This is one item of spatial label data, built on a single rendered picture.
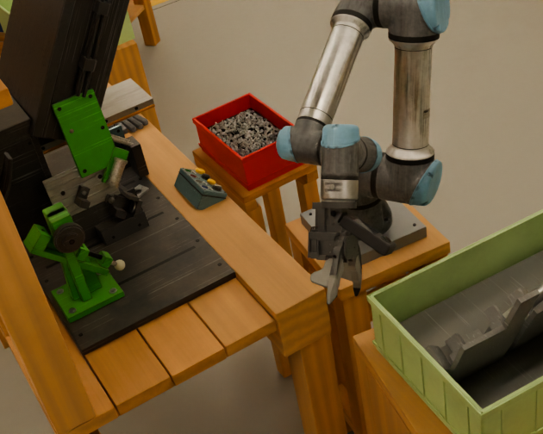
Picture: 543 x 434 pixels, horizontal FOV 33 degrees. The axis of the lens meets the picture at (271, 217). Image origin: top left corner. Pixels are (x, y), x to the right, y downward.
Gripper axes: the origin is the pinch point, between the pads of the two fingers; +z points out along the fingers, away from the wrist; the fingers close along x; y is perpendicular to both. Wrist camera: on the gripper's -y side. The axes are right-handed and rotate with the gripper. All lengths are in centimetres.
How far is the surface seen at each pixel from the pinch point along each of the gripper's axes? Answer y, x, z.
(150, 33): 236, -280, -106
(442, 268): -9.5, -35.9, -4.2
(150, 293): 60, -19, 5
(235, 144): 66, -74, -34
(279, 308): 25.7, -22.6, 6.4
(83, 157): 84, -23, -29
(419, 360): -10.7, -15.5, 13.5
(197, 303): 48, -22, 7
